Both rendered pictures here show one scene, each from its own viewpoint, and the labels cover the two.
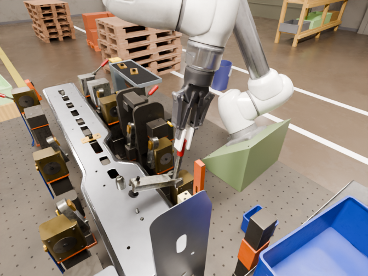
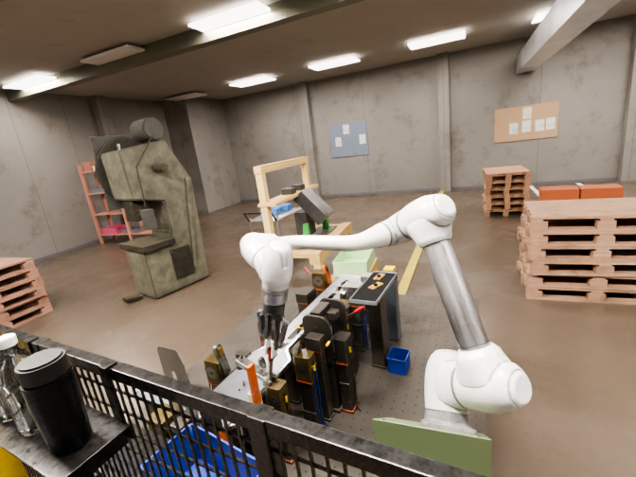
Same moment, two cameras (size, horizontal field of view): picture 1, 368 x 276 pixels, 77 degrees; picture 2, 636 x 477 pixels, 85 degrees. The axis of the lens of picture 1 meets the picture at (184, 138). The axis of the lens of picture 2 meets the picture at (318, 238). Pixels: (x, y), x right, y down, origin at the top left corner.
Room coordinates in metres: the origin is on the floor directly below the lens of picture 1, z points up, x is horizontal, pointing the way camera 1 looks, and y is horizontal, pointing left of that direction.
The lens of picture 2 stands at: (0.26, -1.10, 1.91)
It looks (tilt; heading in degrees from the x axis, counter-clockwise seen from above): 15 degrees down; 65
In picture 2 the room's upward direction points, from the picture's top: 7 degrees counter-clockwise
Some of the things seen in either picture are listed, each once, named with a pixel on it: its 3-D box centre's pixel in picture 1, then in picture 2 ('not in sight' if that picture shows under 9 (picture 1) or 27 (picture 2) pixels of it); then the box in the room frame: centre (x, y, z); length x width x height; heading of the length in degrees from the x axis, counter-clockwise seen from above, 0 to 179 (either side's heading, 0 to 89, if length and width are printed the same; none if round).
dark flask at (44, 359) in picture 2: not in sight; (57, 401); (0.03, -0.41, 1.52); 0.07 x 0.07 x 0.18
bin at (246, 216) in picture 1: (258, 225); not in sight; (0.55, -0.31, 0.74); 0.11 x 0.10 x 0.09; 35
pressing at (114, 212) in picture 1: (88, 137); (302, 325); (0.83, 0.43, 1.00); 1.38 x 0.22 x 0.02; 35
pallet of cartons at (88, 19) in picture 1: (110, 29); (577, 211); (6.22, 1.84, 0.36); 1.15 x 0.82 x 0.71; 128
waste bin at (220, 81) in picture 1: (219, 74); not in sight; (3.57, -0.57, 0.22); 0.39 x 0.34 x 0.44; 146
